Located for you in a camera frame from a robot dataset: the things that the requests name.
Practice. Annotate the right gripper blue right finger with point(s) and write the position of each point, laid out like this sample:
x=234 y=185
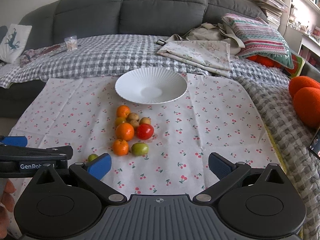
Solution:
x=220 y=166

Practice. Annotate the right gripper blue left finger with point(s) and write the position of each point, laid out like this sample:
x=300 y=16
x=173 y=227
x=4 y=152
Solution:
x=99 y=167

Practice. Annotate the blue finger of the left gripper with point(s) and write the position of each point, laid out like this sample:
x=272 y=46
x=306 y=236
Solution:
x=14 y=141

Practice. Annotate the small green lime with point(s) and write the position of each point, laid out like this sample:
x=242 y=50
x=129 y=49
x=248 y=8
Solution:
x=91 y=157

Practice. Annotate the large orange mandarin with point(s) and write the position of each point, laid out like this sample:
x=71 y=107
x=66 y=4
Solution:
x=125 y=131

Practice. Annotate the green kiwi fruit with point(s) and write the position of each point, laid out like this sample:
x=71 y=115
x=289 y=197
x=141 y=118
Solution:
x=139 y=149

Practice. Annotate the small yellow orange fruit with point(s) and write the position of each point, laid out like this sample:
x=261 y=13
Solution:
x=119 y=120

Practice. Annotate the brown kiwi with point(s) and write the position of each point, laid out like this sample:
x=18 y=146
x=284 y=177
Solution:
x=145 y=120
x=134 y=123
x=133 y=116

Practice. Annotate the red tomato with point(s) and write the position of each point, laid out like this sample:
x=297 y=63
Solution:
x=144 y=131

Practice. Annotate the brown kiwi top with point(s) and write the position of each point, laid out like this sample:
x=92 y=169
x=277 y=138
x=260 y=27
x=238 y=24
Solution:
x=133 y=116

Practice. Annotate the person's left hand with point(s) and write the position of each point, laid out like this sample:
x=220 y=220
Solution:
x=7 y=205

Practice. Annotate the cherry print tablecloth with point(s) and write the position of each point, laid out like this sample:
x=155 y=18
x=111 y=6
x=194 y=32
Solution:
x=214 y=115

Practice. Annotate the dark red floral pouch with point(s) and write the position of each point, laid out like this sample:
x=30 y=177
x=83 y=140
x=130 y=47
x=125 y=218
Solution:
x=31 y=55

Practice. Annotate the white horse print pillow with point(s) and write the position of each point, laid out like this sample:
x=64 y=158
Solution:
x=14 y=42

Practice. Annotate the smartphone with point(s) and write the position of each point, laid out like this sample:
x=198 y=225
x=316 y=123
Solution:
x=314 y=146

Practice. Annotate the white ribbed plate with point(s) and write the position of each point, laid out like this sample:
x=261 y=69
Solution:
x=151 y=86

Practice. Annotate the floral folded cloth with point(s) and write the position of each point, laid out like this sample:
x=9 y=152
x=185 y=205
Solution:
x=212 y=56

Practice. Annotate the clear bag of swabs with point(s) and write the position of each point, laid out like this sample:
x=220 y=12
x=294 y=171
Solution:
x=71 y=43

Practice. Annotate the grey checkered quilt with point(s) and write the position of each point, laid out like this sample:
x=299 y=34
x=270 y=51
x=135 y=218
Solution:
x=268 y=90

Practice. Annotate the orange fuzzy cushion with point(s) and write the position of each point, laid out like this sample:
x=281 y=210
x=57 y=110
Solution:
x=304 y=92

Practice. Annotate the orange plush under pillow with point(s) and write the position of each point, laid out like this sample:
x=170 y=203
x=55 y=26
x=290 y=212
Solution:
x=265 y=61

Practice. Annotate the green red book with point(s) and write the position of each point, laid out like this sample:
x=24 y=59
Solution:
x=298 y=63

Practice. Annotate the striped patterned pillow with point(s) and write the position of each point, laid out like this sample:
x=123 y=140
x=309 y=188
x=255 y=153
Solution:
x=259 y=39

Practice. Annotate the white bookshelf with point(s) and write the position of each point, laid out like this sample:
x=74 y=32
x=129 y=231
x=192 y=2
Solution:
x=297 y=26

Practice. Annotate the stack of magazines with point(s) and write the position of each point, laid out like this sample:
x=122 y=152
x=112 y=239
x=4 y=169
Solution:
x=273 y=9

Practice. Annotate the dark grey sofa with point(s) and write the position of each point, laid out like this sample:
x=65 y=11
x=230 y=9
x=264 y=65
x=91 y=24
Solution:
x=140 y=12

